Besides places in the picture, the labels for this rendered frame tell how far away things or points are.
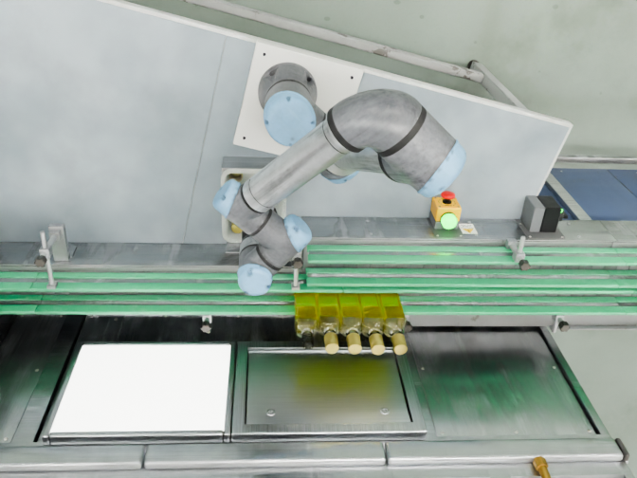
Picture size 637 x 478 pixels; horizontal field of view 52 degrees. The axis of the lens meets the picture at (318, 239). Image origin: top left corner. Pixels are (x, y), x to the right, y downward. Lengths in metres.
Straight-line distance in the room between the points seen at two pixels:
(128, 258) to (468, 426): 1.01
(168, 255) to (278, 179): 0.69
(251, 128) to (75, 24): 0.49
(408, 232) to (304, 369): 0.47
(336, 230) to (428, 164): 0.70
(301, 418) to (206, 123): 0.80
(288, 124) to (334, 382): 0.68
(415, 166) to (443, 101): 0.66
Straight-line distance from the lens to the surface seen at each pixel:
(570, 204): 2.20
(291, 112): 1.50
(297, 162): 1.24
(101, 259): 1.91
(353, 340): 1.65
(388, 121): 1.13
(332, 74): 1.71
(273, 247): 1.40
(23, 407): 1.82
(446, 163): 1.19
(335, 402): 1.69
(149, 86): 1.77
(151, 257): 1.89
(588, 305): 2.07
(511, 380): 1.91
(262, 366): 1.78
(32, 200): 1.98
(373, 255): 1.76
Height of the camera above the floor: 2.41
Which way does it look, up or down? 59 degrees down
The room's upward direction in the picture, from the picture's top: 173 degrees clockwise
